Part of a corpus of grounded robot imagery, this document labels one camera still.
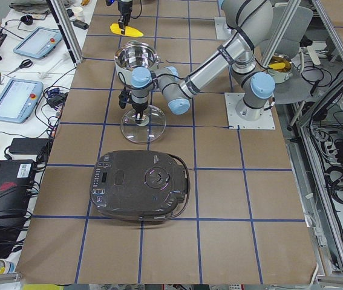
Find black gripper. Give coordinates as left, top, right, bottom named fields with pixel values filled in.
left=132, top=102, right=148, bottom=120
left=118, top=2, right=132, bottom=34

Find yellow plastic corn cob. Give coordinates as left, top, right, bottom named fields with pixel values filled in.
left=109, top=23, right=144, bottom=37

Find glass pot lid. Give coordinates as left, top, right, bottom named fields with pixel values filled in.
left=120, top=105, right=166, bottom=144

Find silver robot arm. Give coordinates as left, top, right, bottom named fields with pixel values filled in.
left=130, top=1, right=275, bottom=123

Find black power adapter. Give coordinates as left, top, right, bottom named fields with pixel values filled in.
left=73, top=19, right=89, bottom=30

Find white paper cup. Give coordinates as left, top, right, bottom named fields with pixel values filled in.
left=72, top=7, right=85, bottom=21

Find dark brown rice cooker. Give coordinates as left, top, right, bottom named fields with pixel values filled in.
left=90, top=150, right=190, bottom=222

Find blue teach pendant far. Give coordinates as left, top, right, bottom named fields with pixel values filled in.
left=13, top=27, right=62, bottom=59

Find blue teach pendant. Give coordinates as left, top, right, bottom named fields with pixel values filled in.
left=0, top=78, right=44, bottom=123
left=13, top=27, right=62, bottom=59

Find black scissors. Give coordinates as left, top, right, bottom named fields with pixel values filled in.
left=8, top=59, right=33, bottom=75

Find blue teach pendant near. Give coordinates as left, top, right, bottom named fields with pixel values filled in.
left=0, top=78, right=44, bottom=123

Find black computer case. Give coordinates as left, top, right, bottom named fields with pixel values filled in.
left=0, top=159, right=37, bottom=227

